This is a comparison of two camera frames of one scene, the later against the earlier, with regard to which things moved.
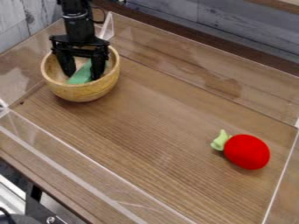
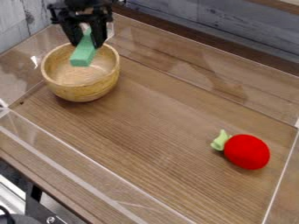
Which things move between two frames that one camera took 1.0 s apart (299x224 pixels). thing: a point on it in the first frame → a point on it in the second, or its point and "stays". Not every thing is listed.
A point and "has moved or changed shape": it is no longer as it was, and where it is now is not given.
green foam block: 83,73 has moved or changed shape
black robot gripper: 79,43 → 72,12
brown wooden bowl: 87,91 stays
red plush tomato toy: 244,150 stays
